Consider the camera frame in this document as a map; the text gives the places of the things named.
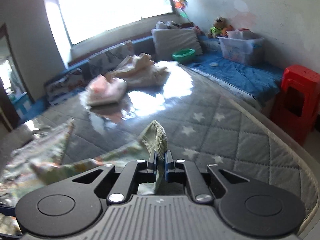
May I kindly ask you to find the cream garment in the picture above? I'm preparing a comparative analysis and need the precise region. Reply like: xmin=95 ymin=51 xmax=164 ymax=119
xmin=105 ymin=52 xmax=172 ymax=87

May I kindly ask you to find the green plastic basin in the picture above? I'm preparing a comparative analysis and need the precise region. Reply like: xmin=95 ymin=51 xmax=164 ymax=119
xmin=172 ymin=48 xmax=196 ymax=64

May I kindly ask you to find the large butterfly print cushion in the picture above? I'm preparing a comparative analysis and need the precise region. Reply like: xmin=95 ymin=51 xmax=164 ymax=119
xmin=88 ymin=41 xmax=136 ymax=79

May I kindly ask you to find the blue cabinet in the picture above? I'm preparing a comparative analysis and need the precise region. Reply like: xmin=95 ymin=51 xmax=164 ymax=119
xmin=12 ymin=92 xmax=34 ymax=121

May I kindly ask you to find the green patterned garment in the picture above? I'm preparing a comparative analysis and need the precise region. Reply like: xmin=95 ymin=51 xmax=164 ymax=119
xmin=0 ymin=119 xmax=168 ymax=205

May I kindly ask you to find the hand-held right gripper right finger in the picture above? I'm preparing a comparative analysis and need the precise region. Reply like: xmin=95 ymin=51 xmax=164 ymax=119
xmin=165 ymin=152 xmax=250 ymax=202

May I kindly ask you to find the white plush toy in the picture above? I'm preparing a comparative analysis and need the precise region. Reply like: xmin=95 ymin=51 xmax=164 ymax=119
xmin=156 ymin=20 xmax=181 ymax=31

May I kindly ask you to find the blue sofa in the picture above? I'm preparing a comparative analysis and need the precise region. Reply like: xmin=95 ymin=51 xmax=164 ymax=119
xmin=14 ymin=35 xmax=285 ymax=120

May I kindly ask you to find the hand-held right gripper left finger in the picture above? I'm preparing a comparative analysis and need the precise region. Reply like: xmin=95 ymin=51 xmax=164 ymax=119
xmin=71 ymin=151 xmax=158 ymax=203

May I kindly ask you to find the stuffed toy in green clothes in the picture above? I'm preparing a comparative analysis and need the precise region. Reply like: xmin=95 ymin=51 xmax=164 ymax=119
xmin=209 ymin=17 xmax=230 ymax=39

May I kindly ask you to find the window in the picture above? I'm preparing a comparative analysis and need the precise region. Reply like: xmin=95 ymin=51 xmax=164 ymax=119
xmin=55 ymin=0 xmax=175 ymax=46

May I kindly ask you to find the wooden door frame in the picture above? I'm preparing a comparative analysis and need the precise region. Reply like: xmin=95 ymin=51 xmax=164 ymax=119
xmin=0 ymin=23 xmax=23 ymax=132

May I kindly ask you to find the grey star quilted table cover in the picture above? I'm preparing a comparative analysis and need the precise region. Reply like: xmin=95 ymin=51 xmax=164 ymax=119
xmin=0 ymin=61 xmax=316 ymax=230

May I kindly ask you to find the pink folded garment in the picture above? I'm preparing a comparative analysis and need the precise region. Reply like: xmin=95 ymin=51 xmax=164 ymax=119
xmin=80 ymin=74 xmax=128 ymax=107

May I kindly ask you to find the grey pillow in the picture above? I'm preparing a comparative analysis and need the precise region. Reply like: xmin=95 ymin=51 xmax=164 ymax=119
xmin=151 ymin=27 xmax=203 ymax=61

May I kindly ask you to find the colourful pinwheel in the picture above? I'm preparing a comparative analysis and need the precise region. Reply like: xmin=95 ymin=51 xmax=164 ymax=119
xmin=172 ymin=0 xmax=191 ymax=23

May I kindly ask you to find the red plastic stool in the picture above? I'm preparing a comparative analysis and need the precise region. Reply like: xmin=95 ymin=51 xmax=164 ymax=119
xmin=271 ymin=65 xmax=320 ymax=147

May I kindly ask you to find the clear plastic storage box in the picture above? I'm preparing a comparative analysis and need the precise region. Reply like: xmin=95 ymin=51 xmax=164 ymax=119
xmin=216 ymin=29 xmax=265 ymax=66

